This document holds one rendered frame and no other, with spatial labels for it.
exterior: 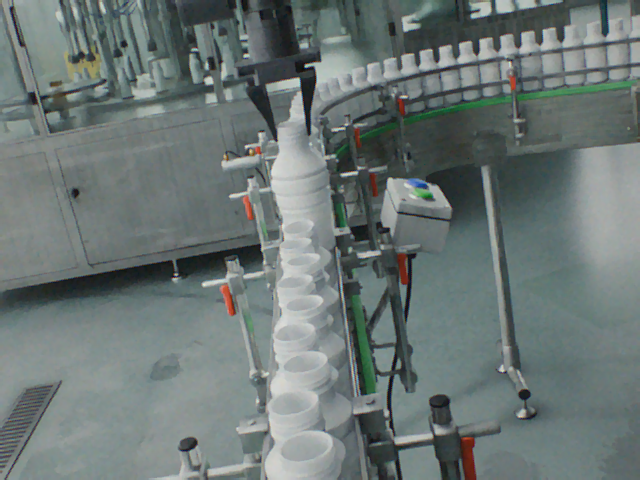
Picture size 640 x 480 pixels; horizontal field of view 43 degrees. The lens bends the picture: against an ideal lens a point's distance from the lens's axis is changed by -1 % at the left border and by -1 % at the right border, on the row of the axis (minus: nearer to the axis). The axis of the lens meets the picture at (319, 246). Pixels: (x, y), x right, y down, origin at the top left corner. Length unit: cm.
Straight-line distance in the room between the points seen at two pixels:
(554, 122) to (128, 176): 246
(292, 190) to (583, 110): 159
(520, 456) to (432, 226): 146
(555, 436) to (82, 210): 273
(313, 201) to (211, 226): 333
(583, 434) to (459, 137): 97
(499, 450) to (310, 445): 203
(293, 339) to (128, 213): 366
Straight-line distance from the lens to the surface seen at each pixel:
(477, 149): 247
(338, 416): 64
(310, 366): 65
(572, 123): 247
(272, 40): 95
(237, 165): 186
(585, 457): 252
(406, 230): 116
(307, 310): 73
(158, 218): 432
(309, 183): 97
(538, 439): 260
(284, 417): 57
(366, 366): 97
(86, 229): 442
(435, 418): 67
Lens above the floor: 145
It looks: 19 degrees down
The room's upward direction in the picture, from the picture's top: 11 degrees counter-clockwise
